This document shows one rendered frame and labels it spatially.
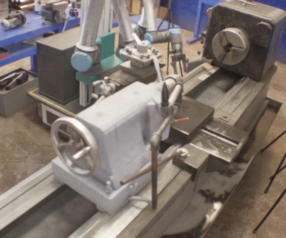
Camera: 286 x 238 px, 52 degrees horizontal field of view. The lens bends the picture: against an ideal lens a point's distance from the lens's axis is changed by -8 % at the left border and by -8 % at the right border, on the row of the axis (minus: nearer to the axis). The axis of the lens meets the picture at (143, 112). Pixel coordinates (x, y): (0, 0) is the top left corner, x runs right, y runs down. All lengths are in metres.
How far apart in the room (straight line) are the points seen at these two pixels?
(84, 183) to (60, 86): 1.64
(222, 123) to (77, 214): 0.90
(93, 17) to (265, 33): 1.17
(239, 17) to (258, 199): 1.44
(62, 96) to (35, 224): 1.62
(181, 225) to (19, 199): 0.89
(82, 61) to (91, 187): 1.17
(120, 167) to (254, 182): 1.81
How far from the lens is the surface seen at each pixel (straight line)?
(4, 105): 3.22
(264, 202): 2.64
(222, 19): 2.41
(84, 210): 1.36
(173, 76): 1.50
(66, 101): 2.78
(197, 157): 1.44
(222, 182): 2.06
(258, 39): 2.29
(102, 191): 1.14
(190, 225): 1.76
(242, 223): 2.42
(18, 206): 1.25
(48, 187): 1.30
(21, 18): 3.15
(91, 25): 2.07
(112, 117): 1.09
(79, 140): 1.06
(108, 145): 1.07
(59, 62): 2.62
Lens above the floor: 1.77
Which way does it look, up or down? 32 degrees down
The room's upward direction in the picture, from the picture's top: 6 degrees clockwise
